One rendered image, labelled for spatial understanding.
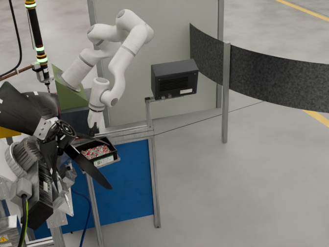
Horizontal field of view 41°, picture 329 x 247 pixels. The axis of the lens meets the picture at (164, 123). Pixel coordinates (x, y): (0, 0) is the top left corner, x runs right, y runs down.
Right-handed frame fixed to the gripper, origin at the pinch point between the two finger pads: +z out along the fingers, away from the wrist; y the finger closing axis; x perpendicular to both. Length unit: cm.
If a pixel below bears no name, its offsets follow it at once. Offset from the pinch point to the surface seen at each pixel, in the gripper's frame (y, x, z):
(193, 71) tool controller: -16, 55, -37
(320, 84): -50, 170, -27
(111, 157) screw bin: -0.4, 13.8, 15.5
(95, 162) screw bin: 2.0, 4.9, 17.8
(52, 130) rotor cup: 24.5, -23.6, -14.3
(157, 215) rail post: -22, 62, 77
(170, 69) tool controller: -19, 42, -34
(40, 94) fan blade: -8.3, -28.4, -15.9
